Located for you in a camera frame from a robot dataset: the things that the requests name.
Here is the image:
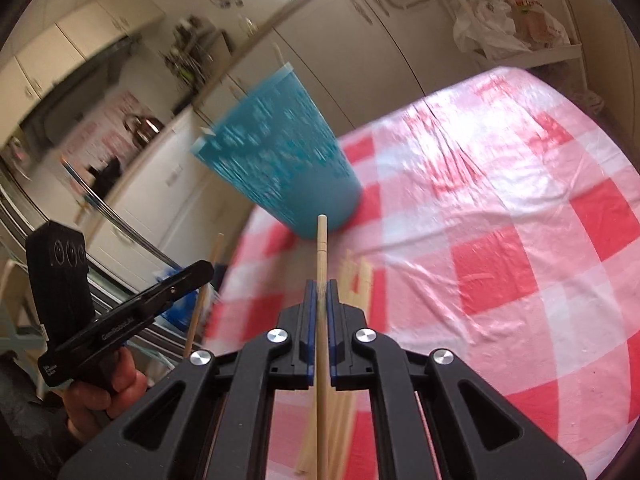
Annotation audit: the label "wooden chopstick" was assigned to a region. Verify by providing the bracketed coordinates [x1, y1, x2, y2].
[294, 250, 358, 476]
[315, 214, 331, 480]
[330, 254, 375, 480]
[183, 232, 226, 361]

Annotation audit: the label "metal kettle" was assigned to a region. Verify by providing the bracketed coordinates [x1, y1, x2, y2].
[124, 114, 164, 149]

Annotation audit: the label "person's left hand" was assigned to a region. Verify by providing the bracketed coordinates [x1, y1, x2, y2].
[62, 347, 149, 446]

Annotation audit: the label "blue white package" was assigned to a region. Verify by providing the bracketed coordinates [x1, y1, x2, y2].
[155, 265, 222, 332]

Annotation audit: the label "white plastic bag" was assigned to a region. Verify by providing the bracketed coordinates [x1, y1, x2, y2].
[452, 0, 532, 59]

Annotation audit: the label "pink wall sticker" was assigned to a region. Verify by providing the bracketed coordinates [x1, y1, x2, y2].
[64, 89, 147, 162]

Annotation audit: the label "cream wall kitchen cabinets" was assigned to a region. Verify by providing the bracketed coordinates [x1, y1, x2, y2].
[0, 0, 167, 107]

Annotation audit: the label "plastic bag with orange print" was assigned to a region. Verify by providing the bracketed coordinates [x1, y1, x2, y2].
[505, 0, 572, 50]

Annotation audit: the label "metal pole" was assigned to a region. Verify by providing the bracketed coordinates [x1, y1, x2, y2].
[60, 157, 182, 272]

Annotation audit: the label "red white checked tablecloth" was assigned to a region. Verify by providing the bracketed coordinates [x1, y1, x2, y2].
[202, 65, 637, 480]

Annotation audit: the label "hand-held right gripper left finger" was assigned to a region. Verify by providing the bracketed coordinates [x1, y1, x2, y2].
[57, 280, 318, 480]

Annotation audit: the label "cream base kitchen cabinets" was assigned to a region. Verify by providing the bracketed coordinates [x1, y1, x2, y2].
[75, 0, 481, 273]

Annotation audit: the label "dish rack with utensils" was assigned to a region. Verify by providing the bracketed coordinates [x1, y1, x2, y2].
[164, 14, 227, 87]

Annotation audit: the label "black countertop item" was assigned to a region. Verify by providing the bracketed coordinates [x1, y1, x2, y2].
[86, 154, 124, 187]

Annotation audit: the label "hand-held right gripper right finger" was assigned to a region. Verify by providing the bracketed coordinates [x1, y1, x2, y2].
[327, 280, 586, 480]

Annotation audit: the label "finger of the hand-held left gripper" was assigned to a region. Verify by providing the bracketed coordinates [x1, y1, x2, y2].
[132, 260, 216, 322]

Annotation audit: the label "white shelf rack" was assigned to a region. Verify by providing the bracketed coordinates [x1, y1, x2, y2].
[440, 0, 592, 92]

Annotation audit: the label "blue perforated utensil cup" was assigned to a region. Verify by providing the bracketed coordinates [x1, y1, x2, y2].
[190, 62, 362, 237]

